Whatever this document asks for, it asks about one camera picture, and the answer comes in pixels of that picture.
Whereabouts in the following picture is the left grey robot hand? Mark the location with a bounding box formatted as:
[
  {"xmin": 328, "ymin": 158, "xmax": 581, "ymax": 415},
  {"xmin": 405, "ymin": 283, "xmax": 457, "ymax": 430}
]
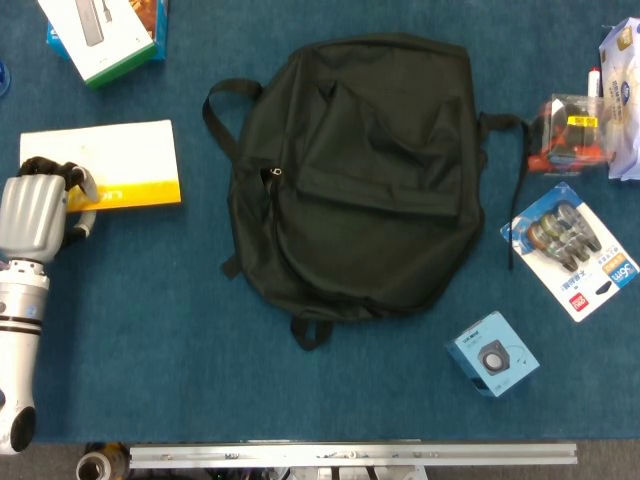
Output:
[{"xmin": 0, "ymin": 156, "xmax": 100, "ymax": 265}]

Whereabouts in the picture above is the white yellow Lexicon book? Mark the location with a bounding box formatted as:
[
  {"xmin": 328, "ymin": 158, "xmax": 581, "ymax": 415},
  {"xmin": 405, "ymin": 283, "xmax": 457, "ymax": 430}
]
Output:
[{"xmin": 19, "ymin": 118, "xmax": 184, "ymax": 214}]

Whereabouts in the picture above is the black fabric backpack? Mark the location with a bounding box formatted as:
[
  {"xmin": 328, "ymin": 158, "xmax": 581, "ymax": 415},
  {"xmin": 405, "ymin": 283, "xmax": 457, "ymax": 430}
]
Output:
[{"xmin": 202, "ymin": 32, "xmax": 531, "ymax": 352}]

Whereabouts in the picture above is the blue felt table cloth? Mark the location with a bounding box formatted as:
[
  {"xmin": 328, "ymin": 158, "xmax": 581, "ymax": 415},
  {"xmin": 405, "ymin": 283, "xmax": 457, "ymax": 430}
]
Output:
[{"xmin": 0, "ymin": 0, "xmax": 640, "ymax": 444}]

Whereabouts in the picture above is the white green adapter box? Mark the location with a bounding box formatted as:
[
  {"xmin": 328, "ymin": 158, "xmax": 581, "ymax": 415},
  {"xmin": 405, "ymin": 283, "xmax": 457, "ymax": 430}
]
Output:
[{"xmin": 37, "ymin": 0, "xmax": 157, "ymax": 90}]

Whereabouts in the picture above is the brown tape roll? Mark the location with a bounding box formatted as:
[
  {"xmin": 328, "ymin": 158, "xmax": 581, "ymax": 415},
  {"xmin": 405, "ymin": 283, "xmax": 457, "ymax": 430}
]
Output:
[{"xmin": 75, "ymin": 442, "xmax": 126, "ymax": 480}]

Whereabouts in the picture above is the light blue speaker box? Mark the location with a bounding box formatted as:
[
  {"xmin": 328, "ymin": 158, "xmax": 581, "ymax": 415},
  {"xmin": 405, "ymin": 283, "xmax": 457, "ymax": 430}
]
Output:
[{"xmin": 446, "ymin": 310, "xmax": 541, "ymax": 399}]

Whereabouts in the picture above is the clear box with orange item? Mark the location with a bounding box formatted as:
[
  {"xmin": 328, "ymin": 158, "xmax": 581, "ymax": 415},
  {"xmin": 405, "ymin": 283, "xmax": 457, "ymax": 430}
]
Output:
[{"xmin": 525, "ymin": 92, "xmax": 614, "ymax": 176}]

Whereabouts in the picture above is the correction tape blister pack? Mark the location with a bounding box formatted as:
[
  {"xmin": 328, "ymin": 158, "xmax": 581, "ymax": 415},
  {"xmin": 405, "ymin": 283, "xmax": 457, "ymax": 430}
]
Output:
[{"xmin": 499, "ymin": 181, "xmax": 640, "ymax": 324}]

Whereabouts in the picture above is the white blue plastic bag pack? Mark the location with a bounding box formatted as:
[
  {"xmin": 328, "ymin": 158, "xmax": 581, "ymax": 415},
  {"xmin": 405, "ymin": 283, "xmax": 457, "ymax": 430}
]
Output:
[{"xmin": 598, "ymin": 17, "xmax": 640, "ymax": 182}]

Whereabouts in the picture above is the aluminium profile rail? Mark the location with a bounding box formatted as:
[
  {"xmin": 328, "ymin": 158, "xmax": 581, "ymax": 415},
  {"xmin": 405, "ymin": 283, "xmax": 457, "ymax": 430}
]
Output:
[{"xmin": 128, "ymin": 442, "xmax": 579, "ymax": 470}]

